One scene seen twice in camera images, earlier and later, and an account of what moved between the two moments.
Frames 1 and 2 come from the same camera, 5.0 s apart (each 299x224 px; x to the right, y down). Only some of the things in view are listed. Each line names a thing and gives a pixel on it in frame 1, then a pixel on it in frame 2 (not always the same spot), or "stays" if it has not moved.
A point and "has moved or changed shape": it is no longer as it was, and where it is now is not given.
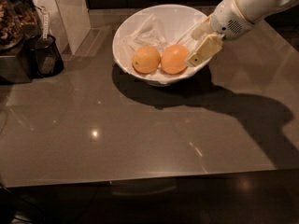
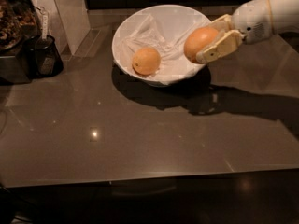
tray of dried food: x=18 y=14 stays
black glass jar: x=43 y=58 stays
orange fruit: x=174 y=60 has moved or changed shape
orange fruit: x=146 y=59 stays
